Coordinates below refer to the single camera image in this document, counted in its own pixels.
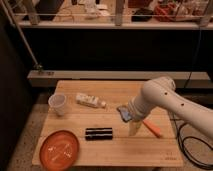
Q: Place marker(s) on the wooden cutting board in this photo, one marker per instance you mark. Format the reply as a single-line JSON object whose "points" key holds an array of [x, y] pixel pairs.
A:
{"points": [[141, 150]]}

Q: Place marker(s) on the grey metal rail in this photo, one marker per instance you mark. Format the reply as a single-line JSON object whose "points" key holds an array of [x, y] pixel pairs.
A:
{"points": [[49, 78]]}

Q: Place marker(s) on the orange marker pen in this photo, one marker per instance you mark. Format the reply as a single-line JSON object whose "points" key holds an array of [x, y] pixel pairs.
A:
{"points": [[153, 128]]}

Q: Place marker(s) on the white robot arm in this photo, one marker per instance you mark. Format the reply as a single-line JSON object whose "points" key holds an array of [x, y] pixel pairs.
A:
{"points": [[160, 92]]}

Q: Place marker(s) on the white ceramic cup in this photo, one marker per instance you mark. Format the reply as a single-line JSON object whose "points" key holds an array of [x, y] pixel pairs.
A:
{"points": [[58, 102]]}

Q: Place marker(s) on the orange plate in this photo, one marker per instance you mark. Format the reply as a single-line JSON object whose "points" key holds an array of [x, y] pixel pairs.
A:
{"points": [[59, 151]]}

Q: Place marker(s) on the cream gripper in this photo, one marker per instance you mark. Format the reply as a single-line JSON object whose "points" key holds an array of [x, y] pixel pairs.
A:
{"points": [[134, 127]]}

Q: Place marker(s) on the white plastic bottle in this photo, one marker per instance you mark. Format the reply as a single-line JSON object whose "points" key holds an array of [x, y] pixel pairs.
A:
{"points": [[89, 100]]}

